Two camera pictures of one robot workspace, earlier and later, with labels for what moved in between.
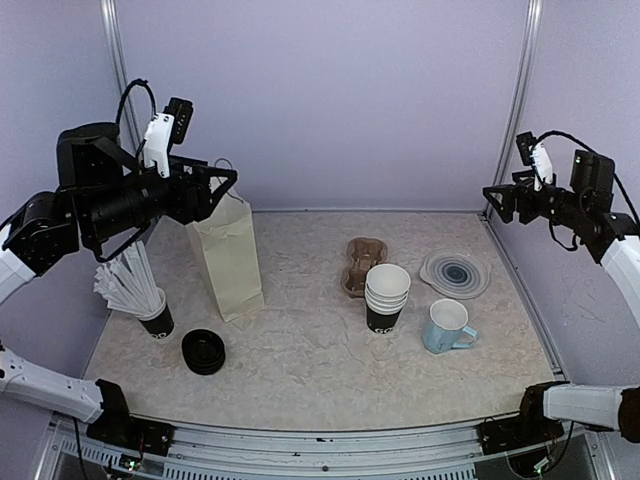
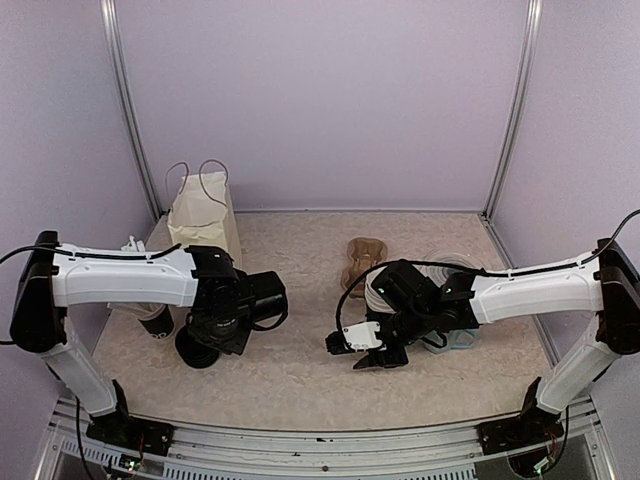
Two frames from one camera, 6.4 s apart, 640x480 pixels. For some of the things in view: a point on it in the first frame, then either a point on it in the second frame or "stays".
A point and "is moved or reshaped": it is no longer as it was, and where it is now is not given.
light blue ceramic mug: [447, 319] stays
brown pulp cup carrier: [366, 252] stays
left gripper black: [199, 205] → [235, 345]
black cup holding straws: [159, 324] stays
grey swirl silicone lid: [455, 273] stays
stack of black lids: [203, 351] is moved or reshaped
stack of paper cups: [386, 292] is moved or reshaped
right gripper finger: [506, 208] → [366, 361]
